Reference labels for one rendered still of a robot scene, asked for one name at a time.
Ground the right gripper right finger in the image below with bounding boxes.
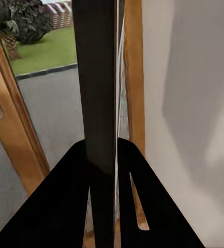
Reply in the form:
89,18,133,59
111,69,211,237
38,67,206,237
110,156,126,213
117,137,205,248

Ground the poster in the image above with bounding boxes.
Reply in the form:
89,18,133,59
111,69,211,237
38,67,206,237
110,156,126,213
71,0,125,248

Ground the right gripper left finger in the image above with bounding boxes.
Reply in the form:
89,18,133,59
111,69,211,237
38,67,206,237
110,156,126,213
0,139,89,248

